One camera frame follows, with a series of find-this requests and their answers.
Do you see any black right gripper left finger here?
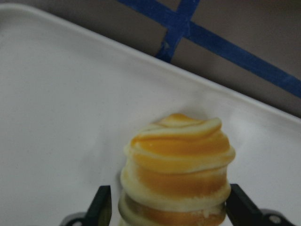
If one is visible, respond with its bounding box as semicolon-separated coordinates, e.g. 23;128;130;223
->
85;186;111;226

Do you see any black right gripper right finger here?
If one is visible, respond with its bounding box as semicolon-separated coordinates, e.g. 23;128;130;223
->
226;184;263;226

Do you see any orange swirl bread roll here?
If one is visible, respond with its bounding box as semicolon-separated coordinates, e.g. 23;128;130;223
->
118;113;235;226

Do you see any white rectangular tray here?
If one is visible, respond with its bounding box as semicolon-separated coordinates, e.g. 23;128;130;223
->
0;3;301;226

